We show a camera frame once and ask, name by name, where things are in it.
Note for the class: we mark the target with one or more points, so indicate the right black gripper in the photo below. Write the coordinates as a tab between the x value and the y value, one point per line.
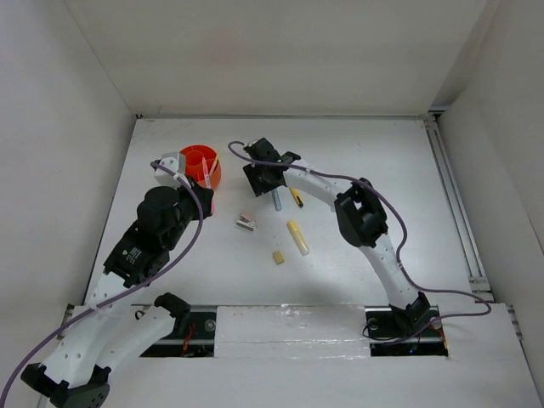
251	170

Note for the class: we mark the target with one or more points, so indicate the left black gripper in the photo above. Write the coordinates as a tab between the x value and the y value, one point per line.
206	195

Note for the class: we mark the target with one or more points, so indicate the thin pink highlighter pen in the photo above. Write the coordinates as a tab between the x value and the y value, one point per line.
207	181

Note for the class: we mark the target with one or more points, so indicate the thin yellow highlighter pen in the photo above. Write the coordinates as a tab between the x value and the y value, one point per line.
215	162

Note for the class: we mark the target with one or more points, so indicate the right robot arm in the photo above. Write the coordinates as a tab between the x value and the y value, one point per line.
361	220

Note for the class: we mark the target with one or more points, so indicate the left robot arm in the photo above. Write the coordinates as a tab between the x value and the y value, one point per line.
78	372

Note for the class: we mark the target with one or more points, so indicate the yellow black utility knife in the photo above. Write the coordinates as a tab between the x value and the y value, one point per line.
297	198

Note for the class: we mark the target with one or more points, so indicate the orange round organizer container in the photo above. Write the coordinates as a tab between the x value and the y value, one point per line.
193	156

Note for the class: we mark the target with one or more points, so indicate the thick yellow highlighter marker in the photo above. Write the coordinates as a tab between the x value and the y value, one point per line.
297	236

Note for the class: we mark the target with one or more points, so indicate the small tan eraser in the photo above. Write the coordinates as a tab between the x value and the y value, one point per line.
278	258

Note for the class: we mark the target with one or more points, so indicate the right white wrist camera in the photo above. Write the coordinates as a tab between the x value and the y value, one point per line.
251	148

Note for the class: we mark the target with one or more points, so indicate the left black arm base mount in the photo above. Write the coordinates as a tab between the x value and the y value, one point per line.
191	338

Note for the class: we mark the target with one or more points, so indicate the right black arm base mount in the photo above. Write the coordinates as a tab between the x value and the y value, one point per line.
388	339

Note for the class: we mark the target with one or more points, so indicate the aluminium frame rail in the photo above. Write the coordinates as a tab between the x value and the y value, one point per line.
476	275

